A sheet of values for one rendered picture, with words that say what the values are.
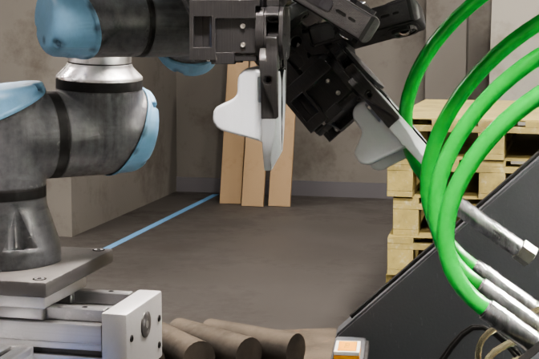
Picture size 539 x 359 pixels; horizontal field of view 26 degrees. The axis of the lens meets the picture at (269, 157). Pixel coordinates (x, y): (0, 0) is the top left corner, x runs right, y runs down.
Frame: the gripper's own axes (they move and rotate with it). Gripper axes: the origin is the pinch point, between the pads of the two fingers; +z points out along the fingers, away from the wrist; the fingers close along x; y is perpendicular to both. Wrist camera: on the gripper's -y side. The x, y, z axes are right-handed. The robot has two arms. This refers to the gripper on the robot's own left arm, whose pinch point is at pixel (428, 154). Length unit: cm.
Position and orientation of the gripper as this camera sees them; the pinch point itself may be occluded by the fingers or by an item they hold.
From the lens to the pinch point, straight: 115.1
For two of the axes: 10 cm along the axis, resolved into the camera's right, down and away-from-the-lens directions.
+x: -3.2, -1.2, -9.4
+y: -7.3, 6.6, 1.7
